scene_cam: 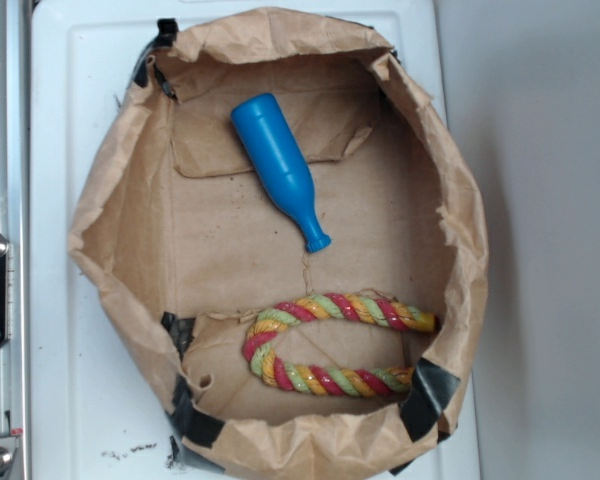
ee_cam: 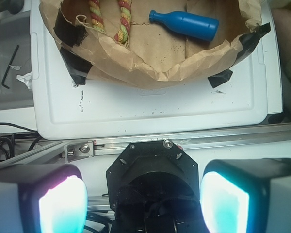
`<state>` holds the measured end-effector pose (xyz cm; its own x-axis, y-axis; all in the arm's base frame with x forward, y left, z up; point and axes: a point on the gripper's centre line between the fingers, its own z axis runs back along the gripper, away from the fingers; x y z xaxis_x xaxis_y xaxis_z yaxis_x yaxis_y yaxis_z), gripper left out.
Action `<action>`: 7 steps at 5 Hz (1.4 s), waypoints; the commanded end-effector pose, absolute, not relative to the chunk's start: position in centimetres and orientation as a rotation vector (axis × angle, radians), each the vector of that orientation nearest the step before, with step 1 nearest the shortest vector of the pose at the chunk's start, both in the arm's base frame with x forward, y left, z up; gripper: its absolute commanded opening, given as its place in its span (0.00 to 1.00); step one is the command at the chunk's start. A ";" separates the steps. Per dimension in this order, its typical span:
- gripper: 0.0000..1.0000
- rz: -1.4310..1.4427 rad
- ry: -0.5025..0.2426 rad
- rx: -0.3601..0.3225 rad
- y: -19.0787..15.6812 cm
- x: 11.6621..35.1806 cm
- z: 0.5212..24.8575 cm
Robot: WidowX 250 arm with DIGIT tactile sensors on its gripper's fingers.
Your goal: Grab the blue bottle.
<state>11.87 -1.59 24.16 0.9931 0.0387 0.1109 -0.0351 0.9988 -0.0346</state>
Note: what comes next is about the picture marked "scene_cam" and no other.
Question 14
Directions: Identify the blue plastic bottle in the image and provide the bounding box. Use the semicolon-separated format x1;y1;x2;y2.
231;93;331;253

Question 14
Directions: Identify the brown paper bag tray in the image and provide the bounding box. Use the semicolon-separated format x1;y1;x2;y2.
68;7;489;479

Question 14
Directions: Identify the multicolour twisted rope toy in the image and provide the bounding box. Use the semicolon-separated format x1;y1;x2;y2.
242;291;440;398

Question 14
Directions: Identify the aluminium frame rail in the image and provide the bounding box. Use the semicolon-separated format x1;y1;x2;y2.
0;1;31;479

